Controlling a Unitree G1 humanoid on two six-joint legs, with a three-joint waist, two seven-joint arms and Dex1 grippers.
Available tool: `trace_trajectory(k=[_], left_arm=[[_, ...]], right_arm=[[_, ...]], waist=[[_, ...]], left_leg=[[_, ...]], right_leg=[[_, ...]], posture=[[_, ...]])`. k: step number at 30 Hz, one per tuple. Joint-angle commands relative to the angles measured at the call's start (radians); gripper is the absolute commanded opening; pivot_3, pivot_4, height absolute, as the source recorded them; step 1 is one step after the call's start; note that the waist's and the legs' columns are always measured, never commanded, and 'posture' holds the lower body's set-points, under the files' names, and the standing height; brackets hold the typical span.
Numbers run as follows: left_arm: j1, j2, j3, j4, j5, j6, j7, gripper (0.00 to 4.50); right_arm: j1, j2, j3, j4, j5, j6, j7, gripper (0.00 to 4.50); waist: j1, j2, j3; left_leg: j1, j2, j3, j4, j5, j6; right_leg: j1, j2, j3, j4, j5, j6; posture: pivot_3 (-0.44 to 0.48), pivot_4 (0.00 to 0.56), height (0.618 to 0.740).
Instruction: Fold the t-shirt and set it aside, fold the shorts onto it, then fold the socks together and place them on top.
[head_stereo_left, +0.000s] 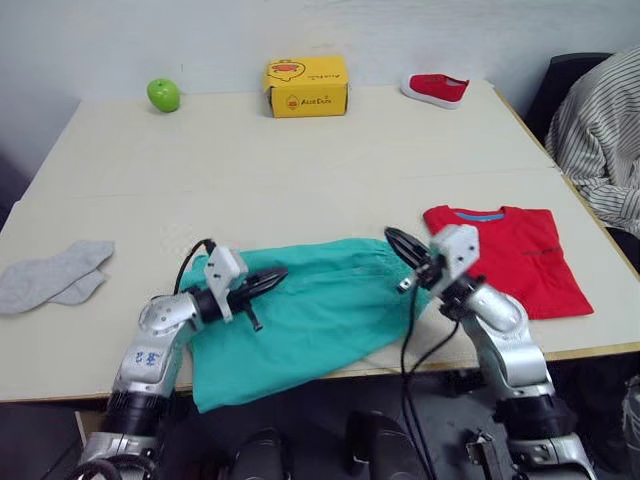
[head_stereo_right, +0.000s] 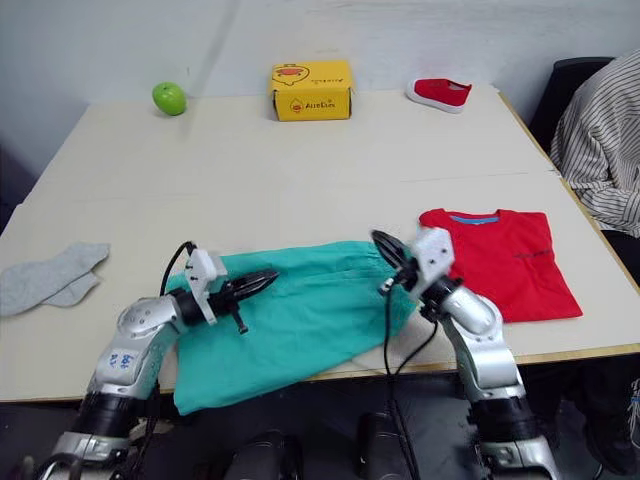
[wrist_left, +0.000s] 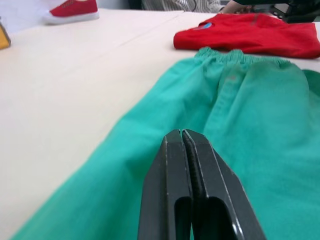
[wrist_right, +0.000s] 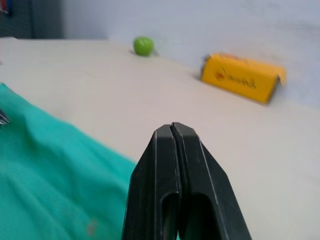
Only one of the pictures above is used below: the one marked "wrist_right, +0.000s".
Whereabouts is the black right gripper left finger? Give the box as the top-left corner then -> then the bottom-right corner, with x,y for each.
121,124 -> 183,240

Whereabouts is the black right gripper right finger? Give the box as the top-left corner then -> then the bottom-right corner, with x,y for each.
170,122 -> 253,240

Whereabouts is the green t-shirt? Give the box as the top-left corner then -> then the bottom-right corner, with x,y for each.
0,82 -> 138,240

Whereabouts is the yellow cardboard box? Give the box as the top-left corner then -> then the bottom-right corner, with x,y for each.
200,52 -> 287,105

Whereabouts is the green apple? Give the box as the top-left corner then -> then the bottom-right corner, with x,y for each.
132,36 -> 155,57

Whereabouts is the silver metal object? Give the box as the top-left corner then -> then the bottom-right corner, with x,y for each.
0,108 -> 11,126

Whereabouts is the dark grey cabinet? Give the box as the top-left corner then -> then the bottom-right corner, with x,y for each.
0,0 -> 65,40

